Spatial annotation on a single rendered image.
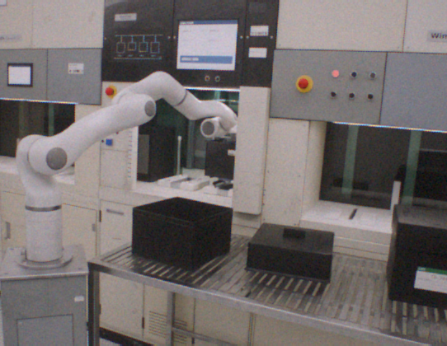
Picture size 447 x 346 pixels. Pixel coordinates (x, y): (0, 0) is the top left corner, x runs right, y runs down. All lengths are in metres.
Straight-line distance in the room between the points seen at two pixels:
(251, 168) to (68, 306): 0.88
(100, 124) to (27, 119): 1.77
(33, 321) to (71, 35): 1.44
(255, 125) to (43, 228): 0.90
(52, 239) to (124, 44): 1.05
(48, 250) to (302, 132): 1.06
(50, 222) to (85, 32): 1.14
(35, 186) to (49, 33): 1.18
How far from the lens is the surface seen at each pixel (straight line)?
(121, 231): 2.23
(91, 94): 2.25
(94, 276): 1.55
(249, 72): 1.83
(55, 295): 1.50
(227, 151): 2.08
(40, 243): 1.51
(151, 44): 2.06
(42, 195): 1.46
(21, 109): 3.30
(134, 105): 1.54
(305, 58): 1.76
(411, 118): 1.70
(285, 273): 1.48
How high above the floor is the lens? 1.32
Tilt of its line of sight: 9 degrees down
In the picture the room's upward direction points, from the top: 4 degrees clockwise
